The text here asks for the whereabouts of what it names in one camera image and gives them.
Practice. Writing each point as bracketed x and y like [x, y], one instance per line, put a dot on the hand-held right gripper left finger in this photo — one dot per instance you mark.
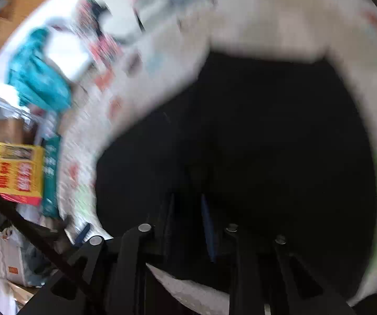
[164, 233]

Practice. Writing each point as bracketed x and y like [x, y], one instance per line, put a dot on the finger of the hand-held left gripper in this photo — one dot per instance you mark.
[82, 234]

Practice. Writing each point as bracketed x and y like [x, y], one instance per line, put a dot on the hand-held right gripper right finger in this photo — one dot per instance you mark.
[208, 226]

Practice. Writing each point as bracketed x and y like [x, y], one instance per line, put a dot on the black pants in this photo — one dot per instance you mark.
[257, 137]

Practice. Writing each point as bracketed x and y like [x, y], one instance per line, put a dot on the green box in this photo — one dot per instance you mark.
[51, 177]

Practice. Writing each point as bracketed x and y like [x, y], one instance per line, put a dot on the white plastic bag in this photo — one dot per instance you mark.
[11, 259]

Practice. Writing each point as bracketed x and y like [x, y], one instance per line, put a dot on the yellow box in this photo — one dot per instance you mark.
[11, 170]

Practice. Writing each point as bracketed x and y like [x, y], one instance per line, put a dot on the brown cardboard box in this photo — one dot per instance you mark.
[11, 129]

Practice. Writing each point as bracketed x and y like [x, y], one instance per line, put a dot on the teal star pattern cloth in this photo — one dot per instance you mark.
[40, 82]

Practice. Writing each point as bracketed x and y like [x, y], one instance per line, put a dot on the white pillow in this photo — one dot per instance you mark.
[67, 55]

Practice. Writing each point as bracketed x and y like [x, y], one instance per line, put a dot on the quilted heart pattern bedspread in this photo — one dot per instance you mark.
[267, 23]

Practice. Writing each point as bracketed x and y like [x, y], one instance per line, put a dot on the white cushion with silhouette print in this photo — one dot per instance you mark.
[123, 23]

